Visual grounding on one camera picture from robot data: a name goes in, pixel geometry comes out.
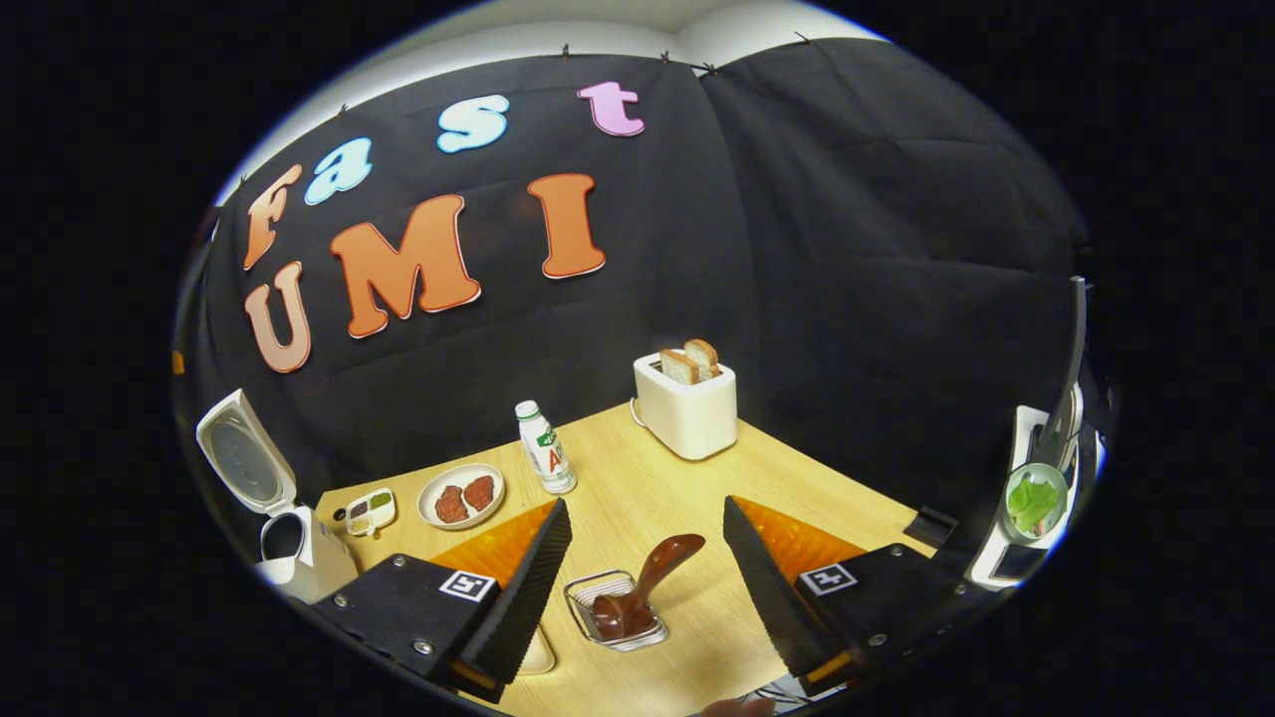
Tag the white rice cooker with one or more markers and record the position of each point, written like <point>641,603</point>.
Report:
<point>329,563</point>

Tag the white toaster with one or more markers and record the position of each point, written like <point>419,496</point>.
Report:
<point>687,418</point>

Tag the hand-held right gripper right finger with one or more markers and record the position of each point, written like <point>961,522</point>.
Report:
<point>772,607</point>

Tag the black flat pad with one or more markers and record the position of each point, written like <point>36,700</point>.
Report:
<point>934,525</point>

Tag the green leaf vegetable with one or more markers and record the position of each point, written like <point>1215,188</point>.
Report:
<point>1031,503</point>

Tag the glass bowl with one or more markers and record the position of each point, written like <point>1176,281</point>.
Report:
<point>1008,523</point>

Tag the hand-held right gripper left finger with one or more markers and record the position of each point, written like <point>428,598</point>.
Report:
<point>528,607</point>

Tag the brown wooden spoon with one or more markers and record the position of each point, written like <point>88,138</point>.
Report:
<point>662,563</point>

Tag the white milk bottle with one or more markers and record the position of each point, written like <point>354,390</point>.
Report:
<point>548,458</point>

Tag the white device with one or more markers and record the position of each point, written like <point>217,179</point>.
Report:
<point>996,568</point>

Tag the white divided grain dish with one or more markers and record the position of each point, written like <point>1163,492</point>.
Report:
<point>371,518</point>

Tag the toast bread slice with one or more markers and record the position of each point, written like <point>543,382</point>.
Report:
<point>678,367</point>
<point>703,357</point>

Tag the white round plate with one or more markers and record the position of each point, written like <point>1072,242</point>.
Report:
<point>430,493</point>

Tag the brown meat piece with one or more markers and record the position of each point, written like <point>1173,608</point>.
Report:
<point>451,505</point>
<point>479,493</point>

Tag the clear plastic rice container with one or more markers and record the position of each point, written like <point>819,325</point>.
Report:
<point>543,659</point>

